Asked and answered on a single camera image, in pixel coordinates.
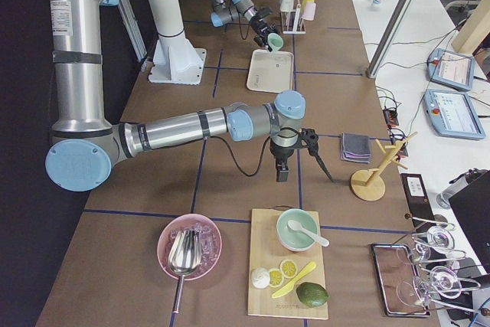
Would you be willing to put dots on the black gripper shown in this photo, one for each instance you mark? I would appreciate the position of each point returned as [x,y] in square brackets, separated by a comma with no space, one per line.
[279,153]
[262,26]

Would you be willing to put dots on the green cup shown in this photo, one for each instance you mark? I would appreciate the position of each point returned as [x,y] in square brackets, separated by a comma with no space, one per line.
[274,42]

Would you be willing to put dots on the cream rabbit tray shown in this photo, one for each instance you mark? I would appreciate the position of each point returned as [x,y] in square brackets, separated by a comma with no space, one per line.
[270,72]

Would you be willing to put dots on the pink cup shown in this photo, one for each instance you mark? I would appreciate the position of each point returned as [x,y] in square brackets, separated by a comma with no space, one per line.
[308,13]

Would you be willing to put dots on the pink bowl under green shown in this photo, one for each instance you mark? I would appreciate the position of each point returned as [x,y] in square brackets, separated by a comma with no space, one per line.
[297,245]

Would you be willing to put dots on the grey folded cloth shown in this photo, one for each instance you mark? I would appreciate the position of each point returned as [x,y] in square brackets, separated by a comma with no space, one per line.
[355,148]

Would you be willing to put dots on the white plastic spoon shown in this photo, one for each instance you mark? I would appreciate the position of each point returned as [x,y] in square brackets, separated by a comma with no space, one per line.
[297,226]

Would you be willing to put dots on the wooden mug tree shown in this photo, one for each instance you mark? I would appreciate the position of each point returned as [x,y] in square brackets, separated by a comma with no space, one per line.
[368,184]

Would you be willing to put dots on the bamboo cutting board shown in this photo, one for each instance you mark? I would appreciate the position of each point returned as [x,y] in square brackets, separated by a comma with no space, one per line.
[266,251]

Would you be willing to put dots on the lemon slice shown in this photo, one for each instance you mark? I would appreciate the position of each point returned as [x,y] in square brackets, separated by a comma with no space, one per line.
[276,277]
[289,268]

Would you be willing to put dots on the black box with label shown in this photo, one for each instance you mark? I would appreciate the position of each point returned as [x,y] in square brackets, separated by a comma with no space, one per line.
[416,196]

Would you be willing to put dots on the yellow plastic knife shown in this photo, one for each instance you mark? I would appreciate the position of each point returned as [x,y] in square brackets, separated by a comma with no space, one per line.
[307,269]

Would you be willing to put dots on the avocado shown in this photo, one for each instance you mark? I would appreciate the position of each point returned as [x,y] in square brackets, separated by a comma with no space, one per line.
[312,294]

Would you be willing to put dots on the metal scoop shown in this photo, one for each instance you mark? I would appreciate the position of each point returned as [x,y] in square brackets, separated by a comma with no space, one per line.
[183,259]

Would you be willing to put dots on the near teach pendant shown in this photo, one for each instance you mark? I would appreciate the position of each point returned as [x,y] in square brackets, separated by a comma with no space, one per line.
[452,114]

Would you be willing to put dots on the teach pendant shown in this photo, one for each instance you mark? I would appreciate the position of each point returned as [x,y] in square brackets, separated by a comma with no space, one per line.
[451,69]
[452,114]

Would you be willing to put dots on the wine glass rack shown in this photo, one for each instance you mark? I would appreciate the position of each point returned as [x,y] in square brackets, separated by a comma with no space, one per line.
[432,247]

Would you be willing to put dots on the far teach pendant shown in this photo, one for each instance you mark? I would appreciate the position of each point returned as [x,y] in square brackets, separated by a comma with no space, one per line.
[451,69]

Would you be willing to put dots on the white wire cup rack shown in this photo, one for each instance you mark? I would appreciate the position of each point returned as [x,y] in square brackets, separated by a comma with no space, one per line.
[292,22]

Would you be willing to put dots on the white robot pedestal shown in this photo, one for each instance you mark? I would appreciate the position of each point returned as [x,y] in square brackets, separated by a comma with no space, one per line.
[175,59]

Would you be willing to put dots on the aluminium frame post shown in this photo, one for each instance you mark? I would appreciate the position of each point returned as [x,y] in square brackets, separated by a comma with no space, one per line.
[388,37]

